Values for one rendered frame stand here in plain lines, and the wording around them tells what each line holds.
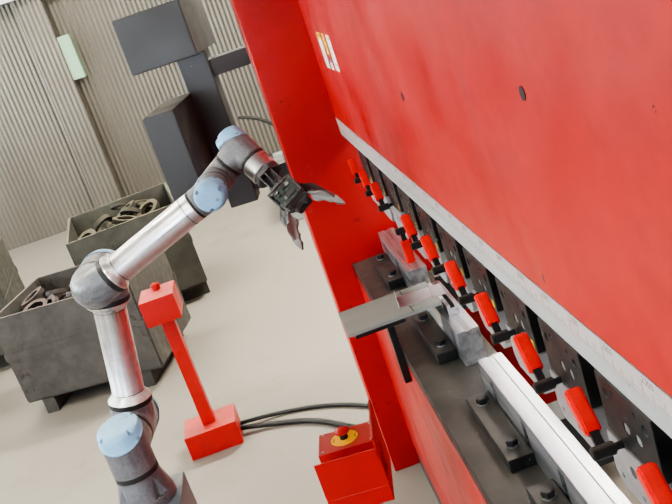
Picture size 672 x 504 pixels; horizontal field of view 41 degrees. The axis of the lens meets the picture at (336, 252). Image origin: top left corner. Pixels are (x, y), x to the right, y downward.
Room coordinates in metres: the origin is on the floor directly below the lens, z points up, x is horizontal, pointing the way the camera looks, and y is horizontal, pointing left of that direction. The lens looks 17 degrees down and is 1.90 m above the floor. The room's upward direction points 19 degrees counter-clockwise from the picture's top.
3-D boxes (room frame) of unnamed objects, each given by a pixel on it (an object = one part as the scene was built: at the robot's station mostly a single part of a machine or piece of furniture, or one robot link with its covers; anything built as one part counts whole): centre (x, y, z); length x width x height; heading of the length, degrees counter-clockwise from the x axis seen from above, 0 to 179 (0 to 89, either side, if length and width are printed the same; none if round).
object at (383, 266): (2.91, -0.15, 0.89); 0.30 x 0.05 x 0.03; 3
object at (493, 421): (1.70, -0.21, 0.89); 0.30 x 0.05 x 0.03; 3
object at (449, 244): (1.74, -0.26, 1.26); 0.15 x 0.09 x 0.17; 3
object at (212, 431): (3.91, 0.82, 0.42); 0.25 x 0.20 x 0.83; 93
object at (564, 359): (1.14, -0.29, 1.26); 0.15 x 0.09 x 0.17; 3
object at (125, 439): (2.14, 0.67, 0.94); 0.13 x 0.12 x 0.14; 176
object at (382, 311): (2.30, -0.09, 1.00); 0.26 x 0.18 x 0.01; 93
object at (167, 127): (3.50, 0.42, 1.42); 0.45 x 0.12 x 0.36; 174
